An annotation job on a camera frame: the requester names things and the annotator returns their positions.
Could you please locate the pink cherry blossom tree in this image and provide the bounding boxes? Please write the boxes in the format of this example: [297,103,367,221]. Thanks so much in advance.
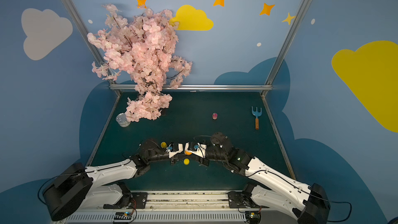
[87,4,192,122]

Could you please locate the aluminium frame left post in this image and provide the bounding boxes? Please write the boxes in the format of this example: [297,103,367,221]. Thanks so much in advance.
[46,0,122,96]

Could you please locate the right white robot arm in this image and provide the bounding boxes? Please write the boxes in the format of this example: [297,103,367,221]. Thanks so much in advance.
[184,132,333,224]

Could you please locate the aluminium frame back bar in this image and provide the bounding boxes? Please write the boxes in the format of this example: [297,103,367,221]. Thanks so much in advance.
[109,83,273,92]

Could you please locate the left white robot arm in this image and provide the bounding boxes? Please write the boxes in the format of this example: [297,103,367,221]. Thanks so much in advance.
[37,140,188,222]

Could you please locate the blue garden fork toy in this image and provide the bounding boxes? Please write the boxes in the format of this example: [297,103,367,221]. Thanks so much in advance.
[251,106,262,130]

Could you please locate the aluminium frame post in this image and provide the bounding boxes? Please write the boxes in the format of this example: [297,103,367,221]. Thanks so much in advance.
[261,0,313,100]
[46,0,122,96]

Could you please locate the aluminium frame right post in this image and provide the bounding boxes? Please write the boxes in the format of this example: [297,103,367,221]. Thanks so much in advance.
[261,0,313,100]

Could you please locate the small circuit board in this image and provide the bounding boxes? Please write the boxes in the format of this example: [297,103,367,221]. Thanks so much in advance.
[113,212,133,224]

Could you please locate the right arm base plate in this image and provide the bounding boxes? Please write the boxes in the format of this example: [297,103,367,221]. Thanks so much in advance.
[227,191,268,209]

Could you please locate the aluminium front rail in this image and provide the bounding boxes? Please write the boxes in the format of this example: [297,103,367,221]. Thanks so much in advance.
[58,190,297,224]

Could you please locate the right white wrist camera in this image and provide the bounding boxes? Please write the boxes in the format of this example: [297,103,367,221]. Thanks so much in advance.
[184,142,207,155]

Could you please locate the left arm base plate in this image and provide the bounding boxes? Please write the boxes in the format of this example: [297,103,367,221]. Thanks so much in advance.
[103,192,148,209]

